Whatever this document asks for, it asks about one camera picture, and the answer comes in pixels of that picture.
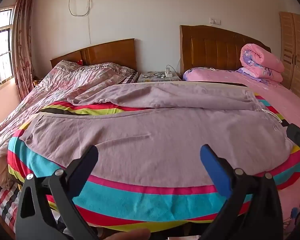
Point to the white power strip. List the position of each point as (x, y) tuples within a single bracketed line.
[(168, 73)]

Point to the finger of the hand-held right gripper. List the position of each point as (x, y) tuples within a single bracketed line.
[(298, 137)]

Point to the pink floral curtain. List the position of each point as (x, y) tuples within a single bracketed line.
[(23, 42)]

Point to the rolled pink floral quilt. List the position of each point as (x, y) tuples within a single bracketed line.
[(262, 60)]

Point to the mauve pants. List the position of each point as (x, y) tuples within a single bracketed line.
[(150, 142)]

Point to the pink bed sheet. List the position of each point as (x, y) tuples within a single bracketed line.
[(277, 97)]

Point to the person's left hand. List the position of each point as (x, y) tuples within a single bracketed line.
[(130, 235)]

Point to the light wooden wardrobe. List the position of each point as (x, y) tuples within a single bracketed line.
[(297, 55)]

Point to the white wall socket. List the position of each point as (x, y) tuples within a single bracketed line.
[(215, 20)]

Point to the nightstand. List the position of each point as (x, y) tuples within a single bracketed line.
[(152, 79)]

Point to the barred window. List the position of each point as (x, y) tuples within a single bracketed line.
[(0, 55)]

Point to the low wooden headboard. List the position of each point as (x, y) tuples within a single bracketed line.
[(107, 52)]

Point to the black glasses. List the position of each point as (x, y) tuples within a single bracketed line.
[(158, 75)]

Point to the striped colourful blanket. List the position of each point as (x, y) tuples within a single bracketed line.
[(130, 200)]

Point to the tall padded wooden headboard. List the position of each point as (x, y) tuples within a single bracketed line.
[(212, 50)]

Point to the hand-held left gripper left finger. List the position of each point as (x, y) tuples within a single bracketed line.
[(86, 165)]

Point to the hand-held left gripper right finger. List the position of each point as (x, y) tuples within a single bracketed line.
[(215, 170)]

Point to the floral pillow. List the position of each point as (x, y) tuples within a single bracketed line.
[(117, 71)]

